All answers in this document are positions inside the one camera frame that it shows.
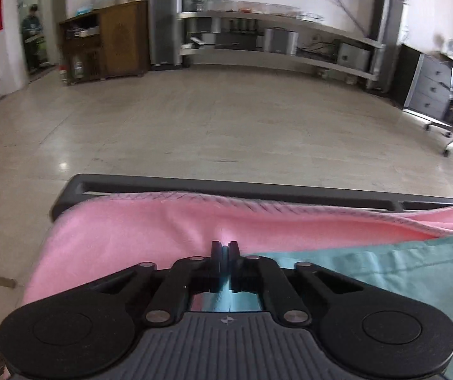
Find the black folding table frame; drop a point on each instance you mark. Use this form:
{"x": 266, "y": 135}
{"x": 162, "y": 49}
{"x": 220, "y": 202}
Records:
{"x": 91, "y": 184}

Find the black media box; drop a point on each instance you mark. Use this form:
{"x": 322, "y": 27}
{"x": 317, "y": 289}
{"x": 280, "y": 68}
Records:
{"x": 235, "y": 40}

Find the wooden cabinet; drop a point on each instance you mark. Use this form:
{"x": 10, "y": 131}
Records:
{"x": 121, "y": 39}

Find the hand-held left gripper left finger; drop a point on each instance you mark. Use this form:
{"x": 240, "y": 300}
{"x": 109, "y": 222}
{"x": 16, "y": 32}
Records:
{"x": 217, "y": 257}

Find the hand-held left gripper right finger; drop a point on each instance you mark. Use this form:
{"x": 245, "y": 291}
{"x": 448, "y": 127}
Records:
{"x": 234, "y": 257}

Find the pink printed blanket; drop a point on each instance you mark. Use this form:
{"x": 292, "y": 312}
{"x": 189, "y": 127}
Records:
{"x": 131, "y": 229}

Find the white door frame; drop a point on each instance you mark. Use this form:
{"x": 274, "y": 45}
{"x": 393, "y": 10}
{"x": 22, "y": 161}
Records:
{"x": 18, "y": 27}

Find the tall grey speaker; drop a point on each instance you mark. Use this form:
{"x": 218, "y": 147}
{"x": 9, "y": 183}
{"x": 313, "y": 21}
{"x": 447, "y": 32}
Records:
{"x": 387, "y": 39}
{"x": 165, "y": 16}

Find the silver television stand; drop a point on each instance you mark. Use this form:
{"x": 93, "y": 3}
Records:
{"x": 321, "y": 31}

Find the light blue t-shirt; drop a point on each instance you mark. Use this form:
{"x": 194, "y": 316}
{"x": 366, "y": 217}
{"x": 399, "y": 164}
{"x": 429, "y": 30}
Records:
{"x": 388, "y": 269}

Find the grey drawer cabinet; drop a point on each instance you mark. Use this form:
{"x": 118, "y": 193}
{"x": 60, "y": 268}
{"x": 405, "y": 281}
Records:
{"x": 432, "y": 87}

